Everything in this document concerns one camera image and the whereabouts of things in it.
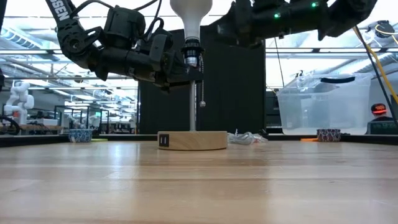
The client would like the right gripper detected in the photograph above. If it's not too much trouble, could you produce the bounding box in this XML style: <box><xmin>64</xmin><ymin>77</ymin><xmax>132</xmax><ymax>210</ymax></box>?
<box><xmin>214</xmin><ymin>0</ymin><xmax>271</xmax><ymax>48</ymax></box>

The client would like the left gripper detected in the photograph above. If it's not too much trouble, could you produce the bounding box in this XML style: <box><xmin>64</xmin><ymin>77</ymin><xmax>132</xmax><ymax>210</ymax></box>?
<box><xmin>129</xmin><ymin>50</ymin><xmax>205</xmax><ymax>94</ymax></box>

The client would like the white light bulb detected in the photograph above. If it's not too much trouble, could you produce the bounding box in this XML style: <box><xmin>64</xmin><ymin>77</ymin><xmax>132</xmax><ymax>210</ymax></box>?
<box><xmin>169</xmin><ymin>0</ymin><xmax>214</xmax><ymax>41</ymax></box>

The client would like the wooden base lamp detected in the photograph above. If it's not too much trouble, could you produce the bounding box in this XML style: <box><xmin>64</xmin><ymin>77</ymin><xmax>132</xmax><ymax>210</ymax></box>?
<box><xmin>157</xmin><ymin>37</ymin><xmax>228</xmax><ymax>151</ymax></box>

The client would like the black folding partition screen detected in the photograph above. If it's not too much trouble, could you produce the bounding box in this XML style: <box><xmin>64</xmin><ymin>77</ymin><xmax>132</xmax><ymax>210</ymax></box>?
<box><xmin>138</xmin><ymin>26</ymin><xmax>267</xmax><ymax>135</ymax></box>

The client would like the thin black rod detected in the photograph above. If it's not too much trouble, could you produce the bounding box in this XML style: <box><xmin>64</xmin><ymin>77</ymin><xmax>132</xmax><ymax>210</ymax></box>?
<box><xmin>273</xmin><ymin>37</ymin><xmax>285</xmax><ymax>88</ymax></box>

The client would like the clear plastic storage bin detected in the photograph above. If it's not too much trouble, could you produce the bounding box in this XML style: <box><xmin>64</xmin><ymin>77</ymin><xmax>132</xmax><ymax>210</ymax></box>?
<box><xmin>275</xmin><ymin>73</ymin><xmax>373</xmax><ymax>136</ymax></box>

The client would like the person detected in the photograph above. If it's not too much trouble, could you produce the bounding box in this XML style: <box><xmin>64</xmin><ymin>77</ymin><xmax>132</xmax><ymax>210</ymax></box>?
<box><xmin>366</xmin><ymin>103</ymin><xmax>396</xmax><ymax>136</ymax></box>

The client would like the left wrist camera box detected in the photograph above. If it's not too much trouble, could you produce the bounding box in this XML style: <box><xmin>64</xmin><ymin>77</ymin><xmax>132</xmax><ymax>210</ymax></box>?
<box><xmin>148</xmin><ymin>33</ymin><xmax>171</xmax><ymax>63</ymax></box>

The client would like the black frame workstation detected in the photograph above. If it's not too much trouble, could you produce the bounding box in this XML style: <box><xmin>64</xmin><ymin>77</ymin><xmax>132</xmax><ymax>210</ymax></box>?
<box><xmin>53</xmin><ymin>105</ymin><xmax>110</xmax><ymax>134</ymax></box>

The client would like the yellow hanging cable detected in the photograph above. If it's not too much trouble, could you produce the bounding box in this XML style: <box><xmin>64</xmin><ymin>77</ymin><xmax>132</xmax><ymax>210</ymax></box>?
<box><xmin>351</xmin><ymin>26</ymin><xmax>398</xmax><ymax>105</ymax></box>

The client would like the ceiling cable reel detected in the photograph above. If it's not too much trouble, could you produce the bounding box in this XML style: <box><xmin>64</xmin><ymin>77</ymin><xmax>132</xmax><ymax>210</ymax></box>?
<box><xmin>374</xmin><ymin>19</ymin><xmax>396</xmax><ymax>39</ymax></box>

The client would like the black hanging cable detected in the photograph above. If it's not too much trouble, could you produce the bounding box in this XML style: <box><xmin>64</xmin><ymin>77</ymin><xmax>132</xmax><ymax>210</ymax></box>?
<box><xmin>354</xmin><ymin>26</ymin><xmax>398</xmax><ymax>127</ymax></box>

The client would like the black curved hose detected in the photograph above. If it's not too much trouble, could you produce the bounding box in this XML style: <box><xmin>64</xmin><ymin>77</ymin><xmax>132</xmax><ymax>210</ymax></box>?
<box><xmin>0</xmin><ymin>115</ymin><xmax>22</xmax><ymax>136</ymax></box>

